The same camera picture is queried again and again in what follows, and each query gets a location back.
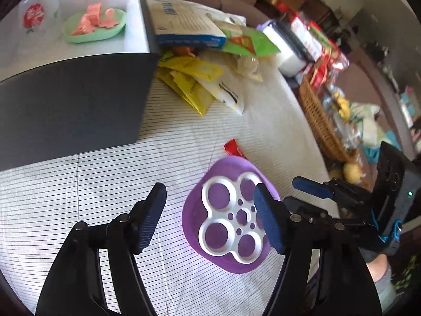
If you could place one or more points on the pile of red snack packages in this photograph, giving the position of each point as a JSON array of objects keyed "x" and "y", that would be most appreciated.
[{"x": 319, "y": 49}]

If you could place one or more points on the wicker basket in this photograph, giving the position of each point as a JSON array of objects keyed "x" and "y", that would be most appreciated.
[{"x": 319, "y": 128}]

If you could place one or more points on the purple soap dish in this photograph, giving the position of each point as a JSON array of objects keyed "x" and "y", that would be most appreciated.
[{"x": 194, "y": 217}]

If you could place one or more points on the clear cup with red flower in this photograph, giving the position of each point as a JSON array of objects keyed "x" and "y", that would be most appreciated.
[{"x": 33, "y": 14}]

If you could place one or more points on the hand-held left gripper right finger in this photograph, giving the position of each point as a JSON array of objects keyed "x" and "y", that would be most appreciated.
[{"x": 268, "y": 217}]

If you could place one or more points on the dark blue storage box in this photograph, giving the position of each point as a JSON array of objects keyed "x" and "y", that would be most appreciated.
[{"x": 82, "y": 105}]

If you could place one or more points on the yellow packet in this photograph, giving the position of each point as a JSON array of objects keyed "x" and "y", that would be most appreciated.
[
  {"x": 194, "y": 67},
  {"x": 194, "y": 97}
]

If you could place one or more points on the white plastic bag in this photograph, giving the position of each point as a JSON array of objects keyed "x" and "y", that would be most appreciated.
[{"x": 227, "y": 18}]

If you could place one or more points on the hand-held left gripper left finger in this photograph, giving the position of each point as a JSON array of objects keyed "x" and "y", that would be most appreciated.
[{"x": 151, "y": 217}]

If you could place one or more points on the pink flower clip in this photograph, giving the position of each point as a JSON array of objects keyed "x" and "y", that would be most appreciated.
[{"x": 109, "y": 19}]

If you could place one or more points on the blue and white carton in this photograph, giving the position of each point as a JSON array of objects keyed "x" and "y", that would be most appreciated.
[{"x": 177, "y": 19}]

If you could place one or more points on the beige snack packet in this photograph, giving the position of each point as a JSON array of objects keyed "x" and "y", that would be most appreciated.
[{"x": 228, "y": 28}]

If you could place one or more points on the black remote control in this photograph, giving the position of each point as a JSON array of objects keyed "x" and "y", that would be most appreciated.
[{"x": 296, "y": 41}]

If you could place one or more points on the purple plastic holder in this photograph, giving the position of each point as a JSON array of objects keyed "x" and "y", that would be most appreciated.
[{"x": 267, "y": 25}]

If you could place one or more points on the white packet with barcode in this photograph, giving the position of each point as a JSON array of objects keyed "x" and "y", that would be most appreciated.
[{"x": 227, "y": 95}]

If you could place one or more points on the small red packet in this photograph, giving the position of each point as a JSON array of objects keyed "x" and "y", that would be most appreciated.
[{"x": 234, "y": 148}]

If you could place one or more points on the dark wooden cabinet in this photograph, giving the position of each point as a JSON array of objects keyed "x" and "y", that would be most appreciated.
[{"x": 324, "y": 13}]

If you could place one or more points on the person's right forearm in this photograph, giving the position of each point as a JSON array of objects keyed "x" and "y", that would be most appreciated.
[{"x": 378, "y": 270}]

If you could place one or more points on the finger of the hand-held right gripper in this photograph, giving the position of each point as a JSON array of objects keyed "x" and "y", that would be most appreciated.
[
  {"x": 310, "y": 187},
  {"x": 312, "y": 209}
]

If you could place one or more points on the yellow lemon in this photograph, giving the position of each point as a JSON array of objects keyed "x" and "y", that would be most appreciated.
[{"x": 351, "y": 173}]

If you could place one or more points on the white tissue box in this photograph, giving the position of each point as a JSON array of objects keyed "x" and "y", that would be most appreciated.
[{"x": 286, "y": 56}]

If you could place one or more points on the green snack packet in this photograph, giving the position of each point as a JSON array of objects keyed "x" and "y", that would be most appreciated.
[{"x": 253, "y": 44}]

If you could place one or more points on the green soap dish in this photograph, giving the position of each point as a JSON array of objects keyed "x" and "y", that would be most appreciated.
[{"x": 111, "y": 34}]

